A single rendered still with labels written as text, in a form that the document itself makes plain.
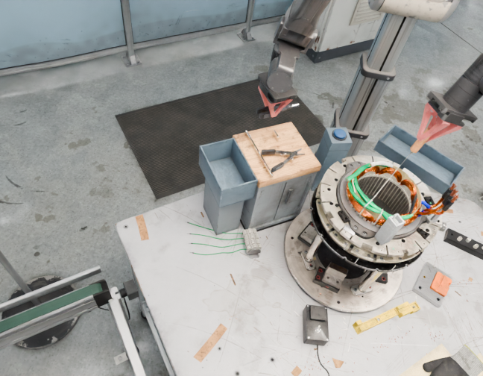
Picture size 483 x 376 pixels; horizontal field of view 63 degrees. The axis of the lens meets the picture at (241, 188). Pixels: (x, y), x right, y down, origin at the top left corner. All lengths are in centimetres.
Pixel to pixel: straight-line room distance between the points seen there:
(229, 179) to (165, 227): 28
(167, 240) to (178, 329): 28
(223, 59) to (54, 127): 138
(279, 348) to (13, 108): 237
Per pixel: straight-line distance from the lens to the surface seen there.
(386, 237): 101
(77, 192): 243
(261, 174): 110
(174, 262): 126
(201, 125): 271
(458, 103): 92
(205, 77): 311
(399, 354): 130
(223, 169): 120
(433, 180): 131
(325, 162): 135
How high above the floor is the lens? 191
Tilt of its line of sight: 52 degrees down
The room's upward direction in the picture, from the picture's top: 11 degrees clockwise
